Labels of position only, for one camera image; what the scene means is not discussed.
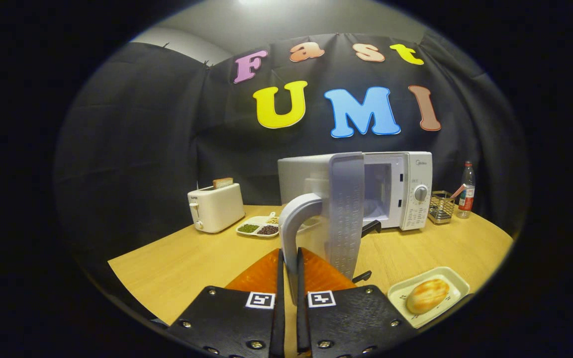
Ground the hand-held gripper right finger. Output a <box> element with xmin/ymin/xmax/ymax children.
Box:
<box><xmin>295</xmin><ymin>247</ymin><xmax>419</xmax><ymax>358</ymax></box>

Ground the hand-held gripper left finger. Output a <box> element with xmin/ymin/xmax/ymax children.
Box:
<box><xmin>167</xmin><ymin>248</ymin><xmax>286</xmax><ymax>358</ymax></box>

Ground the white microwave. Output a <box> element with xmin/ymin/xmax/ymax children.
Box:
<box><xmin>277</xmin><ymin>151</ymin><xmax>433</xmax><ymax>305</ymax></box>

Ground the golden bread bun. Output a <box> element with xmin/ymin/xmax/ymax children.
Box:
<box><xmin>406</xmin><ymin>278</ymin><xmax>450</xmax><ymax>315</ymax></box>

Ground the white divided bean dish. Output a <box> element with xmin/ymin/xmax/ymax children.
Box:
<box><xmin>236</xmin><ymin>212</ymin><xmax>281</xmax><ymax>239</ymax></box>

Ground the white toaster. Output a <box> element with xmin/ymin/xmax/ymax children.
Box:
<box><xmin>187</xmin><ymin>183</ymin><xmax>246</xmax><ymax>234</ymax></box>

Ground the cream rectangular plate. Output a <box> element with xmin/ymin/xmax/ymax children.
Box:
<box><xmin>387</xmin><ymin>267</ymin><xmax>471</xmax><ymax>329</ymax></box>

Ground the clear bottle red label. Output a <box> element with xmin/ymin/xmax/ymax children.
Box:
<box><xmin>457</xmin><ymin>161</ymin><xmax>476</xmax><ymax>219</ymax></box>

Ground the wire mesh basket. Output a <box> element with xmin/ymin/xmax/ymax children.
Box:
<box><xmin>428</xmin><ymin>190</ymin><xmax>456</xmax><ymax>225</ymax></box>

